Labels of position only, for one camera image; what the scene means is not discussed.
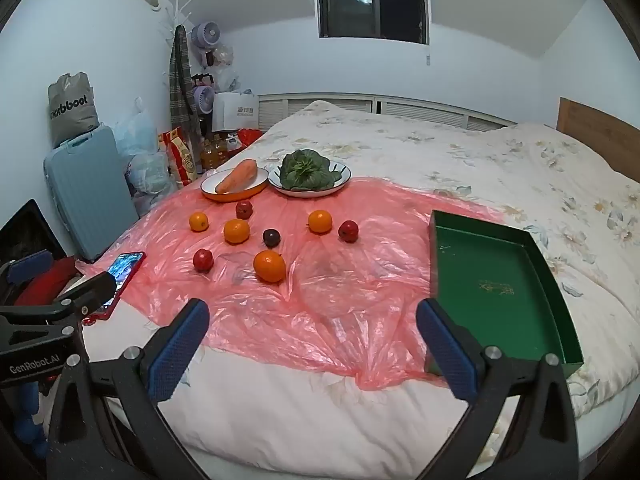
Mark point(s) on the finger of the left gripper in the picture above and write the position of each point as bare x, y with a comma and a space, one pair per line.
28, 268

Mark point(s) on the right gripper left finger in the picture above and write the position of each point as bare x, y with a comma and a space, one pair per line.
106, 423

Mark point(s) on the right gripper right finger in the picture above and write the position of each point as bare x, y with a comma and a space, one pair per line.
541, 441

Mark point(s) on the small orange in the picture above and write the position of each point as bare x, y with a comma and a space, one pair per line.
198, 222

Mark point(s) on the large front orange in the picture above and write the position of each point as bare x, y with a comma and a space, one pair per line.
269, 266

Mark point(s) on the small dark red apple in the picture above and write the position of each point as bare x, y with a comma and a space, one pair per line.
244, 209

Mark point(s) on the dark purple plum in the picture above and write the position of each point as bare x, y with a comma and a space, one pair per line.
271, 238

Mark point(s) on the red pillow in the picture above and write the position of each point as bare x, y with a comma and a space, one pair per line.
43, 289

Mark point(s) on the smartphone red case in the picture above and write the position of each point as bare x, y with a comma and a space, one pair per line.
122, 270

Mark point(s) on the light blue suitcase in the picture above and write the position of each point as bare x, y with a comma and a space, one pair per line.
89, 189

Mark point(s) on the green shallow tray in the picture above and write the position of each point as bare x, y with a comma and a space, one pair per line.
494, 281

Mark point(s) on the clear plastic bags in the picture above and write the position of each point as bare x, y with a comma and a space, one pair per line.
144, 161

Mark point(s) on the grey robot bag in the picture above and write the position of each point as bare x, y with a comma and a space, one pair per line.
71, 107

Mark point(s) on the yellow red rice bag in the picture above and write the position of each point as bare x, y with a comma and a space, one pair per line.
179, 155

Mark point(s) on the floral bed quilt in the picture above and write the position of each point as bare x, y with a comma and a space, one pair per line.
583, 216

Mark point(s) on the cooking oil bottle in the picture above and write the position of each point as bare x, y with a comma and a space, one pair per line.
214, 151

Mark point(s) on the plaid scarf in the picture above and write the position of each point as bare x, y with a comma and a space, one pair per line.
181, 103

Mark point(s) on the pink plastic sheet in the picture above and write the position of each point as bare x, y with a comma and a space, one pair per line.
346, 309

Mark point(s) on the carrot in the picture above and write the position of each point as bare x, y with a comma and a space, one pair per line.
239, 177

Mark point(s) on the lower purple fan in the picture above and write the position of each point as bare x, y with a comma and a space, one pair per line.
204, 97

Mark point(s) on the purple fan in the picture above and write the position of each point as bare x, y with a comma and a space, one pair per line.
205, 36
204, 97

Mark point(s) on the white paper bag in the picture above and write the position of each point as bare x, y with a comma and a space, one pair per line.
235, 111

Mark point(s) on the white blue patterned plate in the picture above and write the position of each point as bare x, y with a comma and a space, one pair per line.
274, 180

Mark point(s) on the upper purple fan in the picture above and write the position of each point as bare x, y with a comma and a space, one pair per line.
205, 36

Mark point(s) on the wooden headboard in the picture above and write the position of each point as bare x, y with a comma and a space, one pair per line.
616, 141

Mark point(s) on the white radiator cover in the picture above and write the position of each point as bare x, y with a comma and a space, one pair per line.
274, 107

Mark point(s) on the green leafy vegetable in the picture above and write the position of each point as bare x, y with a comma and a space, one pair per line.
307, 170

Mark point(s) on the dark window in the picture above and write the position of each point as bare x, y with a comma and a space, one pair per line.
396, 20

